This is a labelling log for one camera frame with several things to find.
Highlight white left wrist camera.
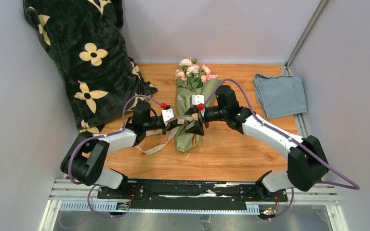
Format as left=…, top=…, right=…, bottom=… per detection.
left=161, top=108, right=176, bottom=125

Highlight aluminium frame rails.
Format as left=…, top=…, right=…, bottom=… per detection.
left=38, top=64, right=348, bottom=231

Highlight light blue denim cloth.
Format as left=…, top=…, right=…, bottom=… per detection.
left=253, top=74, right=307, bottom=119

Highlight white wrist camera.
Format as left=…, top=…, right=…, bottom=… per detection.
left=161, top=108, right=176, bottom=125
left=189, top=94, right=205, bottom=106

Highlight black floral plush blanket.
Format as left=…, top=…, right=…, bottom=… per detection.
left=23, top=0, right=157, bottom=134

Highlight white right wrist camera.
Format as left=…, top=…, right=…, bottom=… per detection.
left=189, top=94, right=205, bottom=106

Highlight cream ribbon strap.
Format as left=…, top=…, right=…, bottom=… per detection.
left=134, top=115, right=201, bottom=156

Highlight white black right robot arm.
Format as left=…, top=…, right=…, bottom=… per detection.
left=186, top=85, right=329, bottom=201

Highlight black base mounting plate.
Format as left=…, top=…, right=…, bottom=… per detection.
left=97, top=179, right=288, bottom=211

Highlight pink fake flower bunch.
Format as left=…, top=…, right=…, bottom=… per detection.
left=174, top=57, right=220, bottom=91

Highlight peach green wrapping paper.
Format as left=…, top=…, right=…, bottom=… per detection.
left=175, top=78, right=221, bottom=153

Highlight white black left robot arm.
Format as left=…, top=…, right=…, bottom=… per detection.
left=60, top=102, right=184, bottom=199

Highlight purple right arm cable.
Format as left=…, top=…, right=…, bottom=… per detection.
left=197, top=78, right=361, bottom=221

